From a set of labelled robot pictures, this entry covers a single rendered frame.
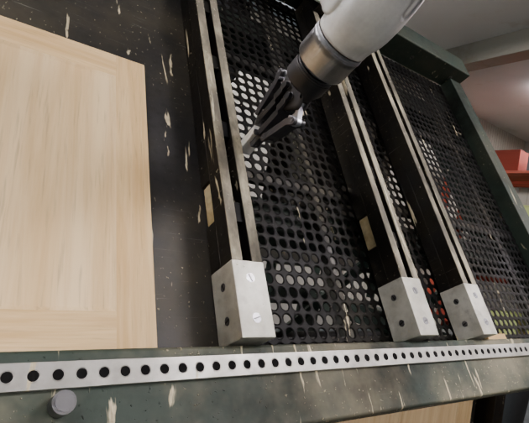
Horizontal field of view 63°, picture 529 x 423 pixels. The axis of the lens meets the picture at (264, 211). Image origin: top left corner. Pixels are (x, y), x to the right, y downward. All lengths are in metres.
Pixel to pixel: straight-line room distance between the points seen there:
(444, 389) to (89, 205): 0.75
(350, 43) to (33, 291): 0.54
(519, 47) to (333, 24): 4.28
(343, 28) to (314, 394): 0.55
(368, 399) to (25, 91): 0.76
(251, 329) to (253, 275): 0.09
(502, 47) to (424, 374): 4.29
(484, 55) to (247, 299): 4.56
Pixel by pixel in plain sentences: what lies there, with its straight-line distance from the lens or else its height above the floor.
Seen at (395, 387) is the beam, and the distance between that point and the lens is 0.88.
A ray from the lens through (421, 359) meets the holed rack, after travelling 0.95.
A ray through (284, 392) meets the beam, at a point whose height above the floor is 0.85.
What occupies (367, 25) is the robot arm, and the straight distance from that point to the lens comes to 0.65.
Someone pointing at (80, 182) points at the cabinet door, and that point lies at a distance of 0.73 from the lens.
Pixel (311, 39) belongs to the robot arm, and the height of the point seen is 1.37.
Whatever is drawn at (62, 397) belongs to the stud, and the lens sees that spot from 0.55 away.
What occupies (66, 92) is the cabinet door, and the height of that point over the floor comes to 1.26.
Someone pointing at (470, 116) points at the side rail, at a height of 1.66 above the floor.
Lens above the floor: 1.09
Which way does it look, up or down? 2 degrees up
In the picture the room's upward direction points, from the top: 9 degrees clockwise
